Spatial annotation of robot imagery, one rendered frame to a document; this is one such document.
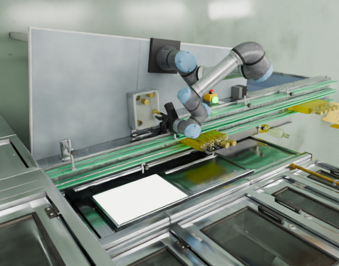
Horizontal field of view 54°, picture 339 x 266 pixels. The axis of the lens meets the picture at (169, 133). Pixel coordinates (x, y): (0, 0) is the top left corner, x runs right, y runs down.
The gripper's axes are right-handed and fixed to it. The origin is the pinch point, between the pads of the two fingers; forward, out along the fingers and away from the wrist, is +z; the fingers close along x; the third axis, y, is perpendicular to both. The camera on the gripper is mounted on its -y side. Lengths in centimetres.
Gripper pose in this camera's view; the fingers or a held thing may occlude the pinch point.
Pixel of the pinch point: (157, 113)
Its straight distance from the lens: 193.9
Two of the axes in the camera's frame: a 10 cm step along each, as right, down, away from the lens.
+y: 0.5, 9.3, 3.5
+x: 8.2, -2.4, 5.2
